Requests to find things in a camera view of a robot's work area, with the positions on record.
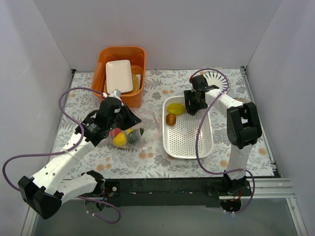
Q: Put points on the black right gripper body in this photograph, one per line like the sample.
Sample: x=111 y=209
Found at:
x=193 y=105

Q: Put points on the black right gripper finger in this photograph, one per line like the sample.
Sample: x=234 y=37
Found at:
x=188 y=96
x=192 y=111

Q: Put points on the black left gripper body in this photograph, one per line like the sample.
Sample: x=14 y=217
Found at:
x=127 y=115

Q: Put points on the dark brown toy mangosteen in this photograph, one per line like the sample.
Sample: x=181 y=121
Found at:
x=197 y=104

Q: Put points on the red toy apple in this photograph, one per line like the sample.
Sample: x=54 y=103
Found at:
x=113 y=133

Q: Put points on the clear zip top bag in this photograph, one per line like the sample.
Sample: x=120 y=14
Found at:
x=149 y=131

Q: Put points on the green toy avocado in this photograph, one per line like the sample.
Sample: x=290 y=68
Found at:
x=133 y=137

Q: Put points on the yellow toy mango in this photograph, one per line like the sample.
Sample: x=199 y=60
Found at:
x=120 y=140

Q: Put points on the brown toy kiwi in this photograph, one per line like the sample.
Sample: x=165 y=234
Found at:
x=170 y=119

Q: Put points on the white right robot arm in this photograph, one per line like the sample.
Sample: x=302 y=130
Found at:
x=242 y=125

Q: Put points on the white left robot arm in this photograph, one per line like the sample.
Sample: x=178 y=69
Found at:
x=47 y=190

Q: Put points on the blue striped round plate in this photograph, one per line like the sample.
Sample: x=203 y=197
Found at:
x=217 y=79

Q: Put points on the white perforated plastic basket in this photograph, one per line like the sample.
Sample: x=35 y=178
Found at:
x=179 y=140

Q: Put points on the yellow woven tray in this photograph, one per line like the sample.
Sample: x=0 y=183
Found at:
x=127 y=86

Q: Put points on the speckled round coaster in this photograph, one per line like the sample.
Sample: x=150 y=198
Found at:
x=243 y=100

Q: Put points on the white rectangular plate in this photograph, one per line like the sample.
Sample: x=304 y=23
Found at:
x=118 y=69

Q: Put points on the orange plastic bin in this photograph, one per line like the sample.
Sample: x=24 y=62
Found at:
x=137 y=58

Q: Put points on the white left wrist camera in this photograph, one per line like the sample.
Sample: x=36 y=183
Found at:
x=115 y=93

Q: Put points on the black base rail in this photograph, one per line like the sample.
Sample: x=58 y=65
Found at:
x=148 y=192

